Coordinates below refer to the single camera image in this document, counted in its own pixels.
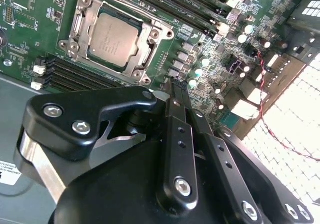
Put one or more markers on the silver CPU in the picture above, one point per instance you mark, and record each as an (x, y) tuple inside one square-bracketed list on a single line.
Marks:
[(115, 39)]

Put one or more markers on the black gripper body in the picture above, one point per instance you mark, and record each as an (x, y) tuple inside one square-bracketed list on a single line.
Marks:
[(112, 196)]

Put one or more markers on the metal locking lever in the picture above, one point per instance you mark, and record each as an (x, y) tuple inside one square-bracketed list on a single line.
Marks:
[(135, 11), (107, 70)]

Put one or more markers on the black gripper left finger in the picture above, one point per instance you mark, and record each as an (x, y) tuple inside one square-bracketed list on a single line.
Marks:
[(62, 124)]

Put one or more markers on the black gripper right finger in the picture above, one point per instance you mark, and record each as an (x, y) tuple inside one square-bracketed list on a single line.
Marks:
[(232, 179)]

